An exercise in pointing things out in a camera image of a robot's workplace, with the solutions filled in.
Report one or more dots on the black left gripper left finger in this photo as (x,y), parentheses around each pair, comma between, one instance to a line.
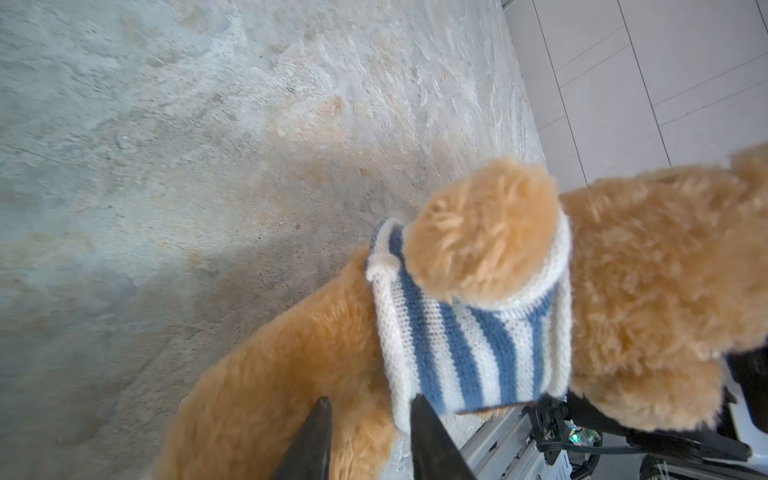
(309,454)

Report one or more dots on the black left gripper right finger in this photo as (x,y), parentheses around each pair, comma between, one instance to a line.
(434,454)

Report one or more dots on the blue white striped knit sweater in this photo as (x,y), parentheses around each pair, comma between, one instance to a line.
(466,358)

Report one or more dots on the brown plush teddy bear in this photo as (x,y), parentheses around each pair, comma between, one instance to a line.
(668,273)

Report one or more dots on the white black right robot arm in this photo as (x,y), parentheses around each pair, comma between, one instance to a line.
(736,448)

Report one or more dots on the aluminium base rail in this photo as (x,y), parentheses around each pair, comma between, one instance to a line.
(506,447)

